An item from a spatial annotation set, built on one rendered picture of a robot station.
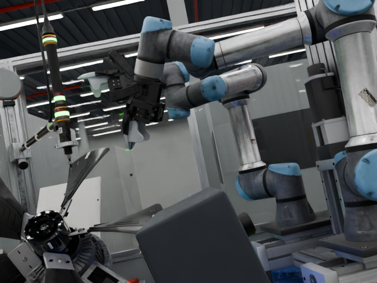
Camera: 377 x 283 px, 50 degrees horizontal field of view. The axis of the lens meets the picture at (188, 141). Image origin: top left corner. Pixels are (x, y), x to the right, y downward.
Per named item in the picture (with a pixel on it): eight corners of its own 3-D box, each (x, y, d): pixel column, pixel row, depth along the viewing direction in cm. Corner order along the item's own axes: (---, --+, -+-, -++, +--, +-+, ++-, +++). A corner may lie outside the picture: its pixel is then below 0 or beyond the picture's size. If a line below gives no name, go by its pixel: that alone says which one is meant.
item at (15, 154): (9, 164, 180) (7, 145, 181) (26, 161, 184) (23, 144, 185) (14, 160, 172) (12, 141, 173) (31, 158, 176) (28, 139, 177)
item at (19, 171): (22, 237, 179) (2, 102, 184) (34, 234, 182) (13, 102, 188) (24, 237, 176) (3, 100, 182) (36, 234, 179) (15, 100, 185)
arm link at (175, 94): (189, 112, 127) (182, 78, 128) (164, 121, 134) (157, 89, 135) (203, 112, 133) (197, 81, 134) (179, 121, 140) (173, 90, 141)
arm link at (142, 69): (130, 57, 104) (147, 58, 111) (127, 74, 105) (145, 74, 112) (155, 64, 101) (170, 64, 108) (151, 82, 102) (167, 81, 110)
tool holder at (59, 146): (51, 151, 129) (46, 121, 130) (72, 148, 134) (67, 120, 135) (59, 146, 122) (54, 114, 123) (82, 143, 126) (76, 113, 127)
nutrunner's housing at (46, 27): (60, 156, 127) (38, 19, 132) (72, 154, 130) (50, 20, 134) (64, 154, 124) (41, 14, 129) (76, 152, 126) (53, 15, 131)
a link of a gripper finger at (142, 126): (143, 154, 112) (149, 123, 109) (126, 147, 114) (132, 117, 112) (149, 152, 115) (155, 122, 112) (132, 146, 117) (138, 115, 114)
